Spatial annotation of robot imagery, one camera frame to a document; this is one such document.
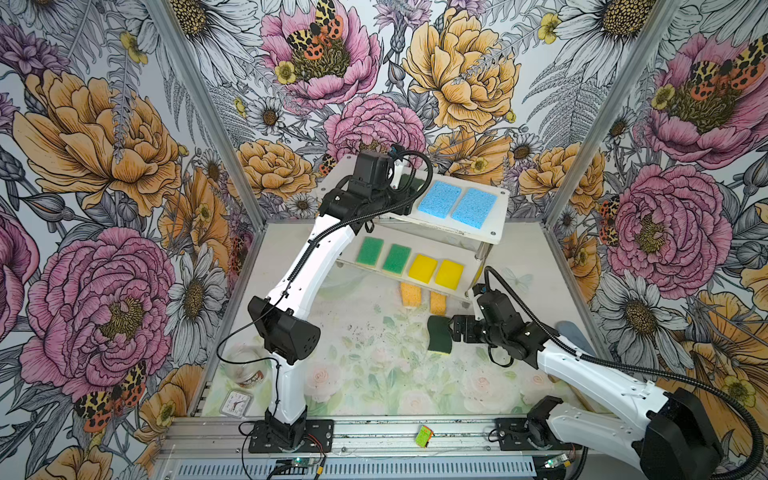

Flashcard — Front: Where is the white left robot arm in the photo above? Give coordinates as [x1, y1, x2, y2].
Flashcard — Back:
[248, 145, 425, 451]

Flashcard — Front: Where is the orange cellulose sponge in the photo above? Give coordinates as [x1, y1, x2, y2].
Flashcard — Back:
[400, 283, 422, 308]
[429, 291, 447, 316]

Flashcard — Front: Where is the blue cellulose sponge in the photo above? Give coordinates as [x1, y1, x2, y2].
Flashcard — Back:
[451, 188, 497, 229]
[418, 181, 462, 219]

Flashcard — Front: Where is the white two-tier shelf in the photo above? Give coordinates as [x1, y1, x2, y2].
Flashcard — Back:
[339, 175, 509, 301]

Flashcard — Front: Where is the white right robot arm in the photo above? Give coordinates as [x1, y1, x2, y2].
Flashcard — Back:
[447, 290, 724, 479]

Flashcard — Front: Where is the green orange small block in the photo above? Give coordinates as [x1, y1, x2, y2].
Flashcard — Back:
[414, 425, 434, 448]

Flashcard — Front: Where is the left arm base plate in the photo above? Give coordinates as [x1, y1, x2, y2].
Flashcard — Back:
[247, 419, 335, 454]

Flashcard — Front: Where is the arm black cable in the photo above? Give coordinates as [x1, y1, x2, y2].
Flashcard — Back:
[482, 266, 765, 480]
[215, 148, 435, 421]

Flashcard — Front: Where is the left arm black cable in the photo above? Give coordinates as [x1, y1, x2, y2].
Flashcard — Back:
[215, 148, 435, 421]

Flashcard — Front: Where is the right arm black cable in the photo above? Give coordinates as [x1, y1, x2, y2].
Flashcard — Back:
[482, 266, 765, 480]

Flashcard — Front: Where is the small white square clock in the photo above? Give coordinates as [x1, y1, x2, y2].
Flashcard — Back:
[220, 390, 253, 418]

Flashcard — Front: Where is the green scrub sponge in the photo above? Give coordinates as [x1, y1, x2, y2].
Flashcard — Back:
[356, 236, 384, 268]
[382, 244, 412, 276]

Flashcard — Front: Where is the aluminium front rail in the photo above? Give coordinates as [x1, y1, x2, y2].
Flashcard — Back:
[157, 415, 667, 460]

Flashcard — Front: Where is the dark green scouring sponge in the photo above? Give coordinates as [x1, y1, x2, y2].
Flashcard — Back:
[398, 176, 424, 193]
[427, 315, 453, 355]

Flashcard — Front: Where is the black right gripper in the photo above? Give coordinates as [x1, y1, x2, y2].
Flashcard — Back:
[445, 314, 506, 348]

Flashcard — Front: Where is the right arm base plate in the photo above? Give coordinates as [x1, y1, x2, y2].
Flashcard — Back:
[491, 417, 574, 451]

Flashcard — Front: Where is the yellow sponge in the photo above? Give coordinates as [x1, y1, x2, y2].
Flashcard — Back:
[435, 260, 464, 290]
[408, 254, 438, 284]

